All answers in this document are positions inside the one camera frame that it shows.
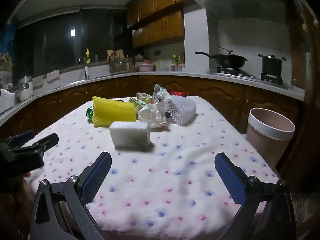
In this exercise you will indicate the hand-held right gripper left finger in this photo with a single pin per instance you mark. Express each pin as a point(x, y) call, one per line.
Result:
point(96, 180)

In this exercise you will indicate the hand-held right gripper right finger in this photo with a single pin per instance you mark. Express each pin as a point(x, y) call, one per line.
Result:
point(230, 180)

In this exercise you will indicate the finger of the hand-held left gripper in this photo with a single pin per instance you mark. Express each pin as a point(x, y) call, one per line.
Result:
point(45, 145)
point(22, 137)

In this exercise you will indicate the crushed green can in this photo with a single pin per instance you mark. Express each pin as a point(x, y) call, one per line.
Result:
point(90, 113)

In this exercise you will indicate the pink trash bin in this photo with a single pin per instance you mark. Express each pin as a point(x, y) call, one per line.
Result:
point(267, 140)

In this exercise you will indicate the white foam block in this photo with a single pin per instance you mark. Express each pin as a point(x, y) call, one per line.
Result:
point(130, 133)

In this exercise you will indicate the yellow foam fruit net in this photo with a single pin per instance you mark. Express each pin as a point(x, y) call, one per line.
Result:
point(112, 111)

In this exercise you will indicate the white plastic bag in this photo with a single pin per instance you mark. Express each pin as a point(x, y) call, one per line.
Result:
point(150, 115)

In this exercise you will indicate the white foam fruit net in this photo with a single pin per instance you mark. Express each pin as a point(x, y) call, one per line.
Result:
point(182, 110)

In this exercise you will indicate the red foil snack bag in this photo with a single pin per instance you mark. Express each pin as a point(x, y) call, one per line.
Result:
point(178, 93)

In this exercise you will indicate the person's left forearm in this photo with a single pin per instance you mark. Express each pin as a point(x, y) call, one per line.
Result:
point(15, 200)

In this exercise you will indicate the white kitchen appliance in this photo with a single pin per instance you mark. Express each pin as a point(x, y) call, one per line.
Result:
point(6, 101)

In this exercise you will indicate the white rice cooker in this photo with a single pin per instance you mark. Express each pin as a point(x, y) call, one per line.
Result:
point(25, 88)

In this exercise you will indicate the floral white tablecloth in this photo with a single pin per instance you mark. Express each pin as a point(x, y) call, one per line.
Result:
point(162, 180)

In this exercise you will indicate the white dish brush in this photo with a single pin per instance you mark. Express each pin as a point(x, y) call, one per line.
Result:
point(86, 73)

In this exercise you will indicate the wooden lower cabinets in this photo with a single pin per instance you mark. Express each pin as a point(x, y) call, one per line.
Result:
point(212, 92)

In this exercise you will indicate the wooden cabinets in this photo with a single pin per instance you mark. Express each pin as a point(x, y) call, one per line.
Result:
point(160, 7)
point(212, 92)

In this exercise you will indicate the sink faucet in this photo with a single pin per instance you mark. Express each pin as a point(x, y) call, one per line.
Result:
point(82, 60)

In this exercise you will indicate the green yellow snack wrapper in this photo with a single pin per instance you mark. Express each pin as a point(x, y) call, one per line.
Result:
point(142, 100)

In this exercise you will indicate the yellow dish soap bottle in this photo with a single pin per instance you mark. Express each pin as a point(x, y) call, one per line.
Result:
point(87, 56)

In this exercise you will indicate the dark window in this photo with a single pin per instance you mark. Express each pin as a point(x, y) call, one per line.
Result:
point(62, 40)

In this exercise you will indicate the dish rack with utensils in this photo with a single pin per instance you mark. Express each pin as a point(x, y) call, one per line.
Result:
point(118, 66)

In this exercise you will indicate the gas stove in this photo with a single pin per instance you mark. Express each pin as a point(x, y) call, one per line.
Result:
point(250, 74)

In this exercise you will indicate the green orange snack packet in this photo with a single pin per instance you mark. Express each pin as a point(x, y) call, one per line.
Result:
point(160, 92)

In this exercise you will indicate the wooden cutting board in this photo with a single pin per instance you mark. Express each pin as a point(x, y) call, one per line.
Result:
point(115, 53)

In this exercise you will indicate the grey kitchen countertop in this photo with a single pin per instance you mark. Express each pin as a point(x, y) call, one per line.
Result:
point(150, 73)

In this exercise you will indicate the black wok with lid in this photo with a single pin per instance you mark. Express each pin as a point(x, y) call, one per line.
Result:
point(228, 59)

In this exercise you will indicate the black stockpot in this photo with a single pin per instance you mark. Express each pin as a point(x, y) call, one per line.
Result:
point(271, 65)

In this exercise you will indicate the pink basin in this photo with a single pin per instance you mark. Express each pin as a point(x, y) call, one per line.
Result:
point(145, 67)

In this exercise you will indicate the cooking oil bottles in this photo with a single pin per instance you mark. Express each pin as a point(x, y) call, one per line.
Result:
point(177, 60)

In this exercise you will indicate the yellow sticker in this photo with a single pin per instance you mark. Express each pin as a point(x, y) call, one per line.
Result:
point(304, 26)

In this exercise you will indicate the wooden upper cabinets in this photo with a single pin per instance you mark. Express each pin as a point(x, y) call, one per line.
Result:
point(160, 7)

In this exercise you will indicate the wall poster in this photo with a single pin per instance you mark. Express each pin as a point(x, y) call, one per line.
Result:
point(6, 52)

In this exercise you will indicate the wall outlet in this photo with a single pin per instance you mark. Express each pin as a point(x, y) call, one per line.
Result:
point(157, 52)

